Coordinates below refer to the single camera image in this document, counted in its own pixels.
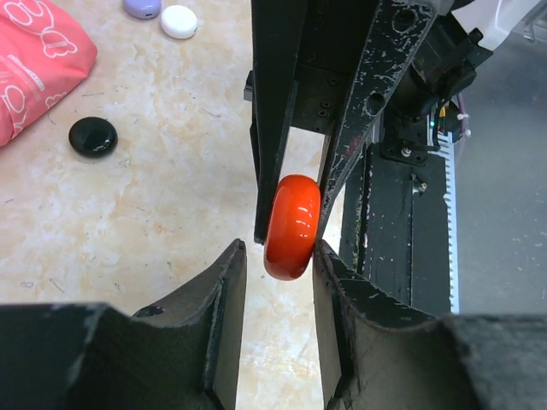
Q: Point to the white earbud charging case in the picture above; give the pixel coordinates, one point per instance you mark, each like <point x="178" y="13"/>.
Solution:
<point x="178" y="22"/>

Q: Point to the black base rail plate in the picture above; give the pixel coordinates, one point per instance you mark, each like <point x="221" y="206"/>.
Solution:
<point x="400" y="239"/>

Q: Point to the purple earbud charging case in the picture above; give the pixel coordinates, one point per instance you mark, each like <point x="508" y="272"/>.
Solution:
<point x="143" y="9"/>

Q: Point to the white slotted cable duct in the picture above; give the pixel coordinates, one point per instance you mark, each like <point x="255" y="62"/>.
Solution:
<point x="447" y="152"/>

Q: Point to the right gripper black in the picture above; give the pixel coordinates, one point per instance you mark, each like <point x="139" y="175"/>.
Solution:
<point x="305" y="56"/>

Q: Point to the crumpled pink printed cloth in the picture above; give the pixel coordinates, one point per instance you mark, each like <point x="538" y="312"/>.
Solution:
<point x="45" y="54"/>

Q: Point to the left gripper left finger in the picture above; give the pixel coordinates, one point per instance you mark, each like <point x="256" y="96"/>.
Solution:
<point x="180" y="352"/>

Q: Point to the black earbud charging case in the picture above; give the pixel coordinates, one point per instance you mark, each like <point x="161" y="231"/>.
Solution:
<point x="93" y="137"/>

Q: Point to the orange earbud charging case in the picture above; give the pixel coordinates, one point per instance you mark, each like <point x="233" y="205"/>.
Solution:
<point x="293" y="226"/>

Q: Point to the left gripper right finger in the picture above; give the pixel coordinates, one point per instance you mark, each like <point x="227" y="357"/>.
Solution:
<point x="378" y="353"/>

